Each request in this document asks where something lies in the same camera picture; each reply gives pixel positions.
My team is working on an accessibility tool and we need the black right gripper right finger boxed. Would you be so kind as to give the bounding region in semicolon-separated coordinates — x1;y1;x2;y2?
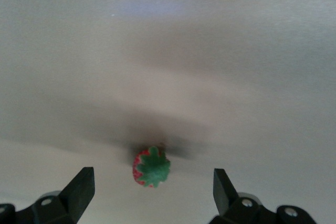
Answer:
208;168;318;224

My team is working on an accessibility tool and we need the brown table cover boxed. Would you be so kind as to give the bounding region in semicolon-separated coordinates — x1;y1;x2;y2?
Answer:
0;0;336;224

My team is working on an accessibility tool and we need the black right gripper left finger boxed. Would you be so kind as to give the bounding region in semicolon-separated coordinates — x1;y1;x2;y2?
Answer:
0;166;96;224

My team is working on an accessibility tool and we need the red strawberry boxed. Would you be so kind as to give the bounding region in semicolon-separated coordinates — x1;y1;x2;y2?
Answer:
132;145;171;188

